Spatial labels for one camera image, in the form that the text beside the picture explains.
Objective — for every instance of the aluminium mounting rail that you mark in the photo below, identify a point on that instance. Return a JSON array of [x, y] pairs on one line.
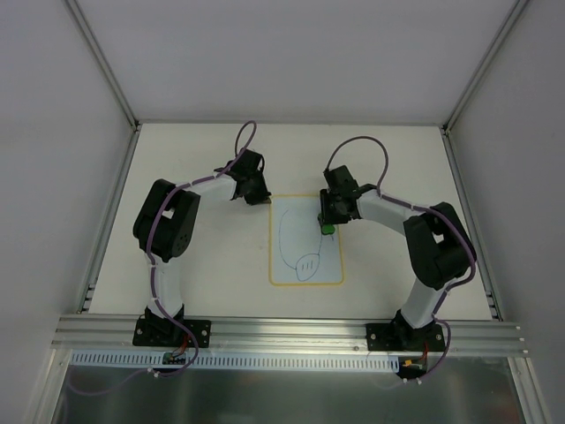
[[278, 335]]

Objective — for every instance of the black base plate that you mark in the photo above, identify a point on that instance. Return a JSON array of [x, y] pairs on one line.
[[401, 337], [154, 331]]

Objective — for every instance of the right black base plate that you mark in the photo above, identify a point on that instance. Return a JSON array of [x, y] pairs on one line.
[[401, 337]]

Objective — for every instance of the white slotted cable duct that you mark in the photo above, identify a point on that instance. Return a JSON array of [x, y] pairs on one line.
[[240, 361]]

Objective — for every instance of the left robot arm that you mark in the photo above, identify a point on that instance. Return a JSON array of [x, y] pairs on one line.
[[164, 228]]

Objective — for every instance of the yellow-framed small whiteboard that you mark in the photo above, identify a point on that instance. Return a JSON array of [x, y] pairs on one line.
[[299, 253]]

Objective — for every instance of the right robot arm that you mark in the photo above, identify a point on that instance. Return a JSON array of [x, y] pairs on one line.
[[441, 255]]

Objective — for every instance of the green whiteboard eraser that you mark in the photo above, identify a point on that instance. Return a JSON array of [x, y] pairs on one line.
[[326, 229]]

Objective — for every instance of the right aluminium frame post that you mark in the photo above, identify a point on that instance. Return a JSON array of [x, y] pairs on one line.
[[503, 32]]

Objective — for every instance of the aluminium frame post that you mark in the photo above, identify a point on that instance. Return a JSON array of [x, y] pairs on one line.
[[503, 32], [87, 34]]

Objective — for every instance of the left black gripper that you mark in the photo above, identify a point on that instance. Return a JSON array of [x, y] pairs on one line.
[[254, 193]]

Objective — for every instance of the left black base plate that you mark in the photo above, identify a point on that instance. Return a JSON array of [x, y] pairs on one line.
[[154, 331]]

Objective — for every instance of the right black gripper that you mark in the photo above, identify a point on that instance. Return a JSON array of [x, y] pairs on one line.
[[333, 212]]

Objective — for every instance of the left aluminium frame post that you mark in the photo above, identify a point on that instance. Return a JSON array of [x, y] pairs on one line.
[[87, 34]]

